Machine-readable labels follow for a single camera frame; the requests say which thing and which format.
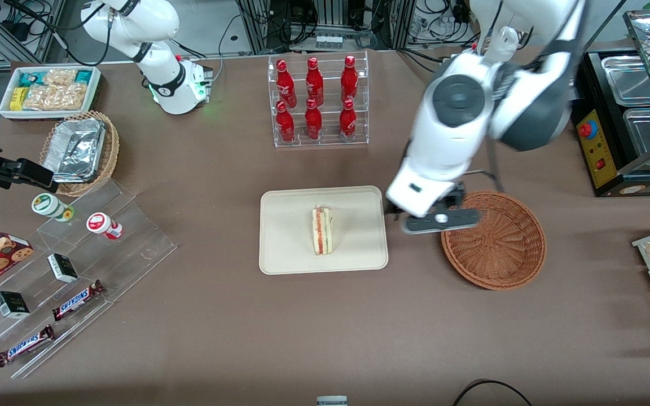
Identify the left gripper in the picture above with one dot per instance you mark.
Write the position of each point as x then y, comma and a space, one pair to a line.
455, 197

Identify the triangle sandwich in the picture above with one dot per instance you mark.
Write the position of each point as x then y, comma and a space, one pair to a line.
321, 232

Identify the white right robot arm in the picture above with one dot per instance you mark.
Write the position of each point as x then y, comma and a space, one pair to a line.
156, 22

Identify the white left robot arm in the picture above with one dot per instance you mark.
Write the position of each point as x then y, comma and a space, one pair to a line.
460, 129

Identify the large round wicker basket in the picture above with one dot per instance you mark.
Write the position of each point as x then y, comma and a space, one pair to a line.
500, 254

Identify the small oval wicker basket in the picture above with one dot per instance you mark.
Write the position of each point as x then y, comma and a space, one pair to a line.
112, 149

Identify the cream plastic tray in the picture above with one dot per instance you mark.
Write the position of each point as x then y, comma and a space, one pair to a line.
285, 237

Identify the green lid yogurt cup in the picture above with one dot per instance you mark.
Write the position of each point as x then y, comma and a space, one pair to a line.
48, 204

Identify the aluminium foil container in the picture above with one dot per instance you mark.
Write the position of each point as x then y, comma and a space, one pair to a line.
74, 149

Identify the white rectangular snack bin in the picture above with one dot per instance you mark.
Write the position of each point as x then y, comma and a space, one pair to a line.
6, 110

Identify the yellow snack packet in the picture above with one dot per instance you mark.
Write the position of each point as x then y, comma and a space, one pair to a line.
17, 99

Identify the large clear cracker bag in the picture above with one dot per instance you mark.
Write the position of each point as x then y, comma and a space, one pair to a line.
57, 97

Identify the red lid yogurt cup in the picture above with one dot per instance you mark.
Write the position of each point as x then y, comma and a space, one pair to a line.
100, 224

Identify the teal snack packet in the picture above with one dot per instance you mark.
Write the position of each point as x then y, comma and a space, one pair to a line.
83, 76
30, 79

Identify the small black carton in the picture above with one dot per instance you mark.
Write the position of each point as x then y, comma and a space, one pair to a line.
62, 268
11, 305

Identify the small clear cracker bag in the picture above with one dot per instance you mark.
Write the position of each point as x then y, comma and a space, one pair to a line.
61, 76

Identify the red cola bottle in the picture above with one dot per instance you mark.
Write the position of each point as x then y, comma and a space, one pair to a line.
315, 83
285, 84
349, 80
348, 120
285, 124
313, 122

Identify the clear acrylic stepped stand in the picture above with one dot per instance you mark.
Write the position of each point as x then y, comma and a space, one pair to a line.
133, 248

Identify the snickers chocolate bar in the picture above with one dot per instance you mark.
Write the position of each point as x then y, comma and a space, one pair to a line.
77, 300
25, 345

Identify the clear acrylic bottle rack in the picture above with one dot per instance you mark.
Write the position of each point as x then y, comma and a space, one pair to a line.
328, 93

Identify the black food warmer appliance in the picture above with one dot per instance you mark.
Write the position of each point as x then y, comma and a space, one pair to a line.
597, 155

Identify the white power strip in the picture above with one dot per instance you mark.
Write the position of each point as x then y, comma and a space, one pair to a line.
329, 42

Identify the small grey device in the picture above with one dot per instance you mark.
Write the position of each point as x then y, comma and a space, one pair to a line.
332, 401

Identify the aluminium equipment frame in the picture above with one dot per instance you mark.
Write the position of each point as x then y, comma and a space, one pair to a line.
330, 17

